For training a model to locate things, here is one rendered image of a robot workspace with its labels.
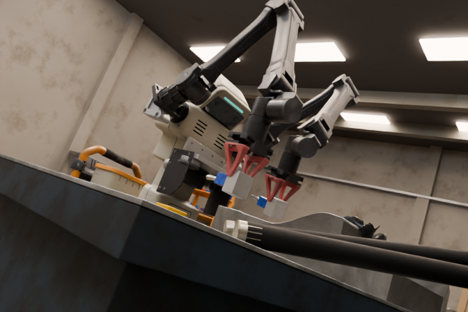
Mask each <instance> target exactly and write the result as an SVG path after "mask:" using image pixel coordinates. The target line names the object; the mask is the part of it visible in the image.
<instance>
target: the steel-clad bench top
mask: <svg viewBox="0 0 468 312"><path fill-rule="evenodd" d="M0 157H2V158H4V159H8V160H10V161H12V162H16V163H18V164H22V165H25V166H28V167H30V168H32V169H36V170H39V171H42V172H45V173H48V174H50V175H53V176H56V177H59V178H62V179H65V180H68V181H70V182H74V183H77V184H79V185H83V186H85V187H88V188H91V189H94V190H97V191H99V192H103V193H105V194H108V195H111V196H115V197H117V198H121V199H123V200H125V201H129V202H131V203H135V204H137V205H141V206H143V207H145V208H148V209H150V210H153V211H155V212H158V213H160V214H162V215H165V216H167V217H170V218H172V219H175V220H178V221H181V222H182V223H185V224H187V225H190V226H193V227H194V228H197V229H200V230H202V231H205V232H207V233H210V234H212V235H215V236H217V237H220V238H222V239H224V240H227V241H229V242H232V243H234V244H237V245H240V246H241V247H244V248H247V249H250V250H252V251H255V252H257V253H259V254H262V255H264V256H267V257H269V258H272V259H274V260H277V261H279V262H281V263H284V264H287V265H289V266H291V267H294V268H296V269H299V270H301V271H303V272H306V273H309V274H312V275H313V276H316V277H319V278H321V279H324V280H326V281H328V282H331V283H334V284H336V285H338V286H341V287H343V288H346V289H348V290H351V291H353V292H356V293H359V294H360V295H363V296H365V297H368V298H371V299H374V300H375V301H378V302H381V303H383V304H386V305H388V306H391V307H393V308H395V309H398V310H400V311H403V312H412V311H410V310H407V309H404V308H402V307H400V306H397V305H395V304H392V303H391V302H388V301H386V300H383V299H381V298H379V297H376V296H374V295H371V294H369V293H367V292H364V291H362V290H359V289H357V288H354V287H352V286H349V285H347V284H346V283H343V282H340V281H337V280H336V279H333V278H331V277H328V276H325V275H324V274H321V273H319V272H316V271H314V270H311V269H309V268H307V267H304V266H302V265H299V264H298V263H294V262H292V261H290V260H287V259H285V258H282V257H280V256H278V255H276V254H273V253H270V252H268V251H266V250H264V249H261V248H259V247H256V246H254V245H252V244H249V243H247V242H244V241H242V240H239V239H237V238H236V237H233V236H230V235H227V234H225V233H222V232H221V231H218V230H215V229H213V228H210V227H209V226H206V225H204V224H201V223H198V222H197V221H194V220H192V219H189V218H187V217H184V216H182V215H180V214H177V213H175V212H172V211H170V210H167V209H166V208H163V207H160V206H158V205H155V204H154V203H151V202H150V201H147V200H143V199H141V198H137V197H135V196H131V195H129V194H125V193H122V192H118V191H116V190H113V189H110V188H107V187H103V186H100V185H97V184H94V183H91V182H88V181H85V180H81V179H79V178H75V177H72V176H70V175H66V174H63V173H59V172H57V171H53V170H51V169H47V168H44V167H41V166H38V165H35V164H32V163H29V162H25V161H22V160H20V159H16V158H14V157H10V156H7V155H3V154H1V153H0Z"/></svg>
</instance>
